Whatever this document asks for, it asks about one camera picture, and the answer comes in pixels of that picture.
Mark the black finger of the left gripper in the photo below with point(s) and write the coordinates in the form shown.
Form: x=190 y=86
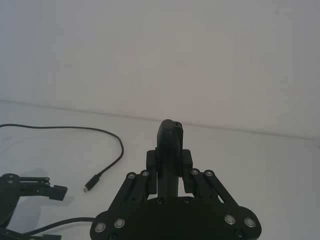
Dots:
x=56 y=192
x=50 y=237

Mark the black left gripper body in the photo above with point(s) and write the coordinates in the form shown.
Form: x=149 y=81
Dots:
x=7 y=197

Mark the white table cloth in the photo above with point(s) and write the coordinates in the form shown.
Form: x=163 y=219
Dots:
x=250 y=165

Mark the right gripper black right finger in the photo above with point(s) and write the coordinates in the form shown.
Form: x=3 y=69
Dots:
x=186 y=162

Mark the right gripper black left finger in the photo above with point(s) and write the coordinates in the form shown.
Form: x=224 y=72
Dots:
x=166 y=150

